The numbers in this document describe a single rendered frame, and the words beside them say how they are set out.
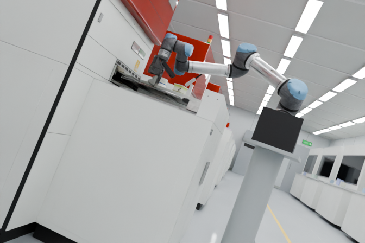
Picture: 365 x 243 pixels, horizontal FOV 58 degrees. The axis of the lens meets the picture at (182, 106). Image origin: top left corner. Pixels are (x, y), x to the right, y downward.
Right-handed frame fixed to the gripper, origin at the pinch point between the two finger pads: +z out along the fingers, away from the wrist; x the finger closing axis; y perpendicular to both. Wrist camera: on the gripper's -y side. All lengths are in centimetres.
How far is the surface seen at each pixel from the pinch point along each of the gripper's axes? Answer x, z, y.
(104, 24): 39, -15, 41
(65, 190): 34, 64, 29
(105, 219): 46, 69, 8
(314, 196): -555, 49, -654
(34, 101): 42, 29, 56
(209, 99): 52, 0, -16
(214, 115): 55, 6, -20
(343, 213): -357, 55, -557
